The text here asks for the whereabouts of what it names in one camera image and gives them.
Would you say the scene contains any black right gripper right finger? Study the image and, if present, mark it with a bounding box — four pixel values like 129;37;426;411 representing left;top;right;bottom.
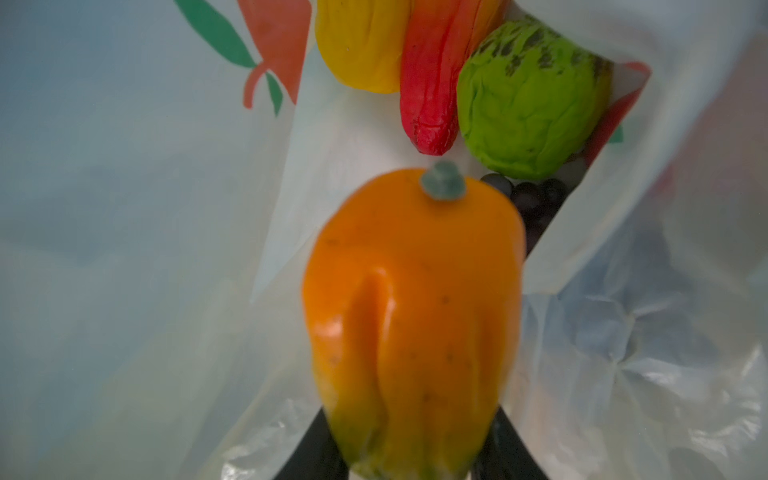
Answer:
470;407;548;480

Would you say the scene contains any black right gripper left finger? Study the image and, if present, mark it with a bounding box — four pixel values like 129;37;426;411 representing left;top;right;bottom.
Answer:
273;409;349;480

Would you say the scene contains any dark purple grape bunch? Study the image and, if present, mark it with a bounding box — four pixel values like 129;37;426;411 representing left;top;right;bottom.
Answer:
480;173;570;255

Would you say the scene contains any translucent yellowish plastic bag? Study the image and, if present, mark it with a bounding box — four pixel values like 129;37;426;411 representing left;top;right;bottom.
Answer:
1;1;767;479

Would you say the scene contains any green kiwi fruit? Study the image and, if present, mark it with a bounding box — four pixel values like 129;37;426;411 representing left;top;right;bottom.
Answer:
457;16;614;180

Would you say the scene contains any yellow lemon fruit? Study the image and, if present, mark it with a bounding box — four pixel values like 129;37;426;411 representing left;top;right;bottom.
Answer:
315;0;412;94

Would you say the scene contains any red yellow mango fruit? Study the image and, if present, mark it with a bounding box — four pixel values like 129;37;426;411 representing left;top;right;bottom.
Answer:
400;0;509;156

